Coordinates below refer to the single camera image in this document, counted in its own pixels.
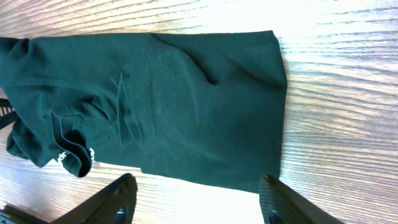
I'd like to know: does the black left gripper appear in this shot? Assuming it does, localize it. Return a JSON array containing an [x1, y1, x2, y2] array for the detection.
[[0, 98, 19, 129]]

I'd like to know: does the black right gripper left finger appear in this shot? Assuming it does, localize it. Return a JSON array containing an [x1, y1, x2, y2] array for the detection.
[[0, 173, 139, 224]]

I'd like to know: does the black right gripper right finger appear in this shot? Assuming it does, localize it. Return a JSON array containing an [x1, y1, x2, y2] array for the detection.
[[259, 175, 343, 224]]

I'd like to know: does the black t-shirt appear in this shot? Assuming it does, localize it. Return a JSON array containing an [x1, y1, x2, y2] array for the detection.
[[1, 31, 287, 193]]

